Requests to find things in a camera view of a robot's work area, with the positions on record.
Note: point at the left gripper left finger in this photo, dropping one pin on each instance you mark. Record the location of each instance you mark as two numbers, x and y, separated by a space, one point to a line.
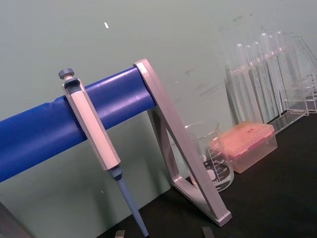
120 234

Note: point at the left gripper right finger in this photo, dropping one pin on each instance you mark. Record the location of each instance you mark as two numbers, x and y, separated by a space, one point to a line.
207 233

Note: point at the white and blue pipette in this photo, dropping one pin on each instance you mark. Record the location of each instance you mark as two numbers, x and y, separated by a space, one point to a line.
91 124

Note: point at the clear glass beaker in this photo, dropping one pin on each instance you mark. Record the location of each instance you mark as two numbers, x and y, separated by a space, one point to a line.
221 174

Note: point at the black table cloth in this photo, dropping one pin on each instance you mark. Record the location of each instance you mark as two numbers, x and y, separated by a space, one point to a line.
267 203

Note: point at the pink plastic tip box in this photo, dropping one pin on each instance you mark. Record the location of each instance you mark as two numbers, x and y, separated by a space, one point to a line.
247 146

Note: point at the pipette stand with blue bar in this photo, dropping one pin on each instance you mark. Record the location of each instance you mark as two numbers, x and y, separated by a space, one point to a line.
37 129

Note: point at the clear acrylic test tube rack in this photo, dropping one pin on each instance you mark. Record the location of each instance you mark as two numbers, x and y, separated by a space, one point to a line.
293 118

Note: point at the clear test tube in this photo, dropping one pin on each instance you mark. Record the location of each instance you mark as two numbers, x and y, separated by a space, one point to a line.
240 57
249 55
257 52
280 41
272 45
265 44

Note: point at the clear conical glass flask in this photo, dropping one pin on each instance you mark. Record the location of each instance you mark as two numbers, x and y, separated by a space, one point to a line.
301 74

